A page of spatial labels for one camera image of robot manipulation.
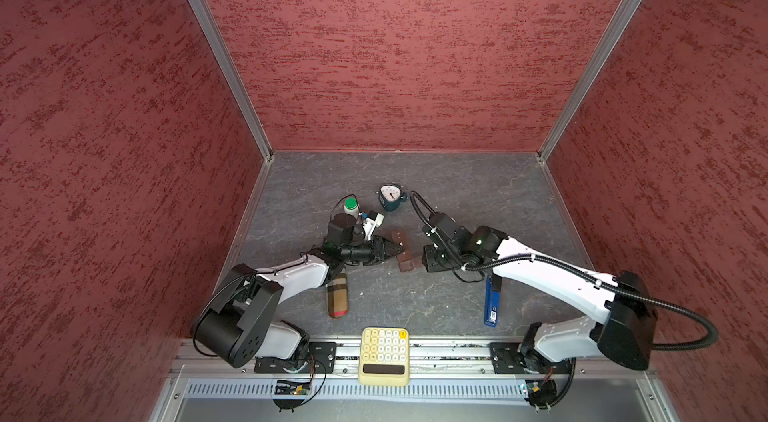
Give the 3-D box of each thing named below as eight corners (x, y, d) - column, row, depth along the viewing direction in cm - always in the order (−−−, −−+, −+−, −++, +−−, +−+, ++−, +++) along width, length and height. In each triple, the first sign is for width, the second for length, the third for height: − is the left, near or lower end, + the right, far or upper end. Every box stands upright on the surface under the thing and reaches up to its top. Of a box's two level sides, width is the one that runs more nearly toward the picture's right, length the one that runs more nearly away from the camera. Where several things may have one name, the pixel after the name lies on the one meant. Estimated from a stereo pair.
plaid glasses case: (329, 319, 82) (327, 315, 79) (329, 283, 88) (327, 278, 86) (349, 315, 82) (347, 312, 80) (347, 280, 89) (345, 276, 86)
